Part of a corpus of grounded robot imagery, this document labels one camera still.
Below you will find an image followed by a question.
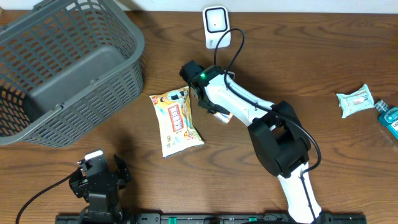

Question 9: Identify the yellow snack bag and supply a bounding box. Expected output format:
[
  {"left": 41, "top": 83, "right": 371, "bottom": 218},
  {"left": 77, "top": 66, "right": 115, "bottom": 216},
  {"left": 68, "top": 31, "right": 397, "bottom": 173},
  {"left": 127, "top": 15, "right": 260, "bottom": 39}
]
[{"left": 149, "top": 86, "right": 204, "bottom": 158}]

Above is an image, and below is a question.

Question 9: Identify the white barcode scanner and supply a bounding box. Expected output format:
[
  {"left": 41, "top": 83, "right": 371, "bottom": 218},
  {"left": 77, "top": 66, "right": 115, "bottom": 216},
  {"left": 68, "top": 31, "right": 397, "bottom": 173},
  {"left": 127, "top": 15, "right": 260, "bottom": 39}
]
[{"left": 202, "top": 6, "right": 230, "bottom": 49}]

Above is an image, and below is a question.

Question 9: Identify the blue mouthwash bottle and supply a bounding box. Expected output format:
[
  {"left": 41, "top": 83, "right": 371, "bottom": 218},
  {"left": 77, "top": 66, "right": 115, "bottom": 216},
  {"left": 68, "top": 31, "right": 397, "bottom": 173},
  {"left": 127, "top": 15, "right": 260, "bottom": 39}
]
[{"left": 375, "top": 100, "right": 398, "bottom": 139}]

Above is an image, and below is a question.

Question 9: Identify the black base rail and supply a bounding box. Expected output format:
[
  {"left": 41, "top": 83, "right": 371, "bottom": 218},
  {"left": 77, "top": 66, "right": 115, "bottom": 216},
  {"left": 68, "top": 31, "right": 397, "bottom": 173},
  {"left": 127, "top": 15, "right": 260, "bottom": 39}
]
[{"left": 55, "top": 212, "right": 368, "bottom": 224}]

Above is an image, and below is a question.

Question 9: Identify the dark grey plastic basket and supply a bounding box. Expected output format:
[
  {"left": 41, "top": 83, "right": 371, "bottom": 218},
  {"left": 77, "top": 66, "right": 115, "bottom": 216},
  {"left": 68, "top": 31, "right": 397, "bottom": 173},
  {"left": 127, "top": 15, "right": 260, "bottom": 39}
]
[{"left": 1, "top": 0, "right": 145, "bottom": 147}]

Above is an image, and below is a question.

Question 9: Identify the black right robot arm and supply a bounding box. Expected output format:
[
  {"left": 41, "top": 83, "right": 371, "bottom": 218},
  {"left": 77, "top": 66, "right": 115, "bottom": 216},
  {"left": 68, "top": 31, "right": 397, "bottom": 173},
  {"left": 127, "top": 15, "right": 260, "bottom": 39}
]
[{"left": 179, "top": 60, "right": 322, "bottom": 223}]

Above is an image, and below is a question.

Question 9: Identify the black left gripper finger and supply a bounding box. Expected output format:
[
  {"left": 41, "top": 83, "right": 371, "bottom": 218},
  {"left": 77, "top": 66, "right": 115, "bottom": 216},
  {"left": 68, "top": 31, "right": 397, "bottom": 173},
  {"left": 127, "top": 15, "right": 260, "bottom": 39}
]
[
  {"left": 69, "top": 168, "right": 86, "bottom": 198},
  {"left": 114, "top": 155, "right": 131, "bottom": 184}
]

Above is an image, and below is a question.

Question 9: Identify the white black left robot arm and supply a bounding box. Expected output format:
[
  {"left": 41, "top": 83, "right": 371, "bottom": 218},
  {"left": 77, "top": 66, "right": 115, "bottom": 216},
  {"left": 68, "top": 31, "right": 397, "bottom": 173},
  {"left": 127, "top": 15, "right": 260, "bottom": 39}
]
[{"left": 69, "top": 150, "right": 131, "bottom": 223}]

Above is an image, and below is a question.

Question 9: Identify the teal wet wipes pack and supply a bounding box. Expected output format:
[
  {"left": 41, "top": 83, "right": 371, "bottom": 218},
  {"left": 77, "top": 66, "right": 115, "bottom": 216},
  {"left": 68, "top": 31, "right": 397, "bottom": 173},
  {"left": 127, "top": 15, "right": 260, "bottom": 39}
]
[{"left": 336, "top": 84, "right": 374, "bottom": 119}]

